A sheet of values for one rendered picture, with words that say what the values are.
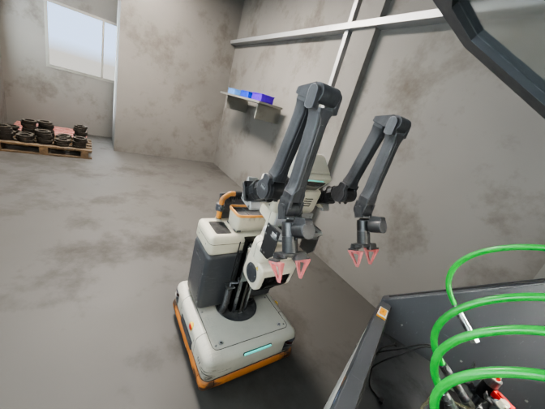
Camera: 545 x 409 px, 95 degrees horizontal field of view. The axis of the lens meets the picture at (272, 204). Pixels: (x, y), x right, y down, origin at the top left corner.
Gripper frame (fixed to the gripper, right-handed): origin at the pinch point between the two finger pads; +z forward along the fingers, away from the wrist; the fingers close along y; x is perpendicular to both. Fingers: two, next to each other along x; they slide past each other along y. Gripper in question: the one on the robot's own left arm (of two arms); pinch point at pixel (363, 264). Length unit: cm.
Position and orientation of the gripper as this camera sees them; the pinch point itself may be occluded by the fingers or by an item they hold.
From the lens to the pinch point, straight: 123.1
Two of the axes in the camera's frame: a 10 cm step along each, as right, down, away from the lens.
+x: -5.8, 0.3, 8.2
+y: 8.2, 0.2, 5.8
